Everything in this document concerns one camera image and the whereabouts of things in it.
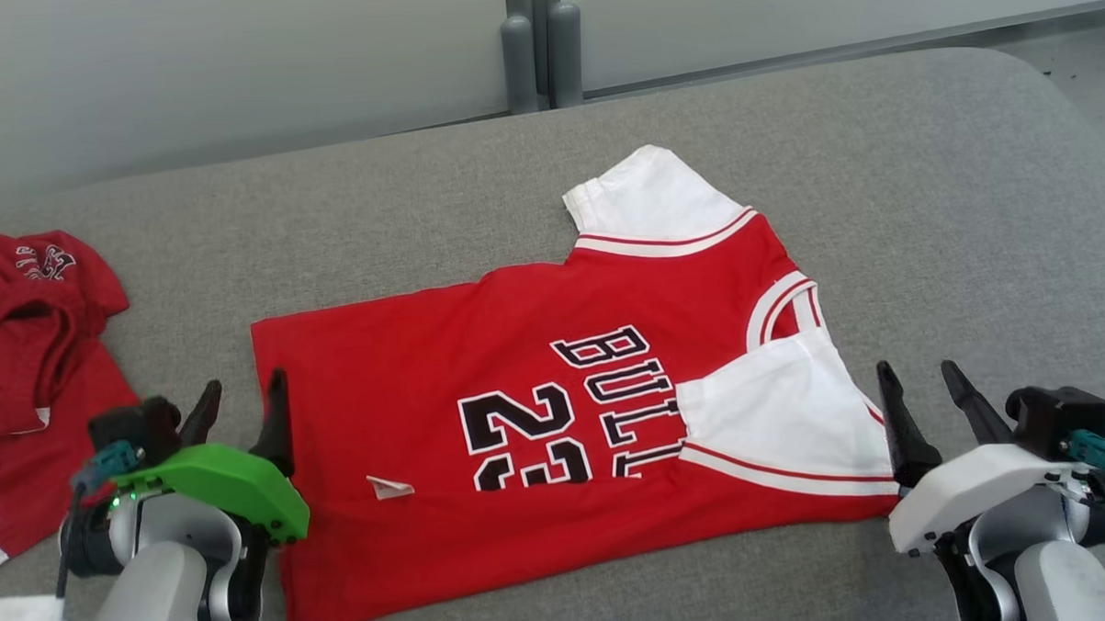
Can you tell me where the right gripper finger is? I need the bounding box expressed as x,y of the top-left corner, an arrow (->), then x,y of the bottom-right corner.
876,358 -> 943,489
941,359 -> 1014,448

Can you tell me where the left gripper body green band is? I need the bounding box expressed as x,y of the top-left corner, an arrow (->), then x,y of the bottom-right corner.
111,438 -> 311,550

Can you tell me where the grey partition post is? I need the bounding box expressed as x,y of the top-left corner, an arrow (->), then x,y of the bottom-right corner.
501,0 -> 540,117
545,0 -> 586,110

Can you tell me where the red and white basketball jersey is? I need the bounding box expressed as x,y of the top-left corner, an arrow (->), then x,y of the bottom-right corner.
244,136 -> 906,621

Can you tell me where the grey fabric sofa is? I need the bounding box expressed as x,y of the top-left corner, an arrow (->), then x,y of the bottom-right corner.
0,43 -> 1105,621

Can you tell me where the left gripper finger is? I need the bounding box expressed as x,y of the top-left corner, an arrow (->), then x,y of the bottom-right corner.
247,367 -> 295,479
178,379 -> 225,448

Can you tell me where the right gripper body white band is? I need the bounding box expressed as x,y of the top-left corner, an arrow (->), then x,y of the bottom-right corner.
885,440 -> 1099,557

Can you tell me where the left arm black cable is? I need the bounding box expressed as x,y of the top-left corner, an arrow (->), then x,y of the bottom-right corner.
51,483 -> 90,602

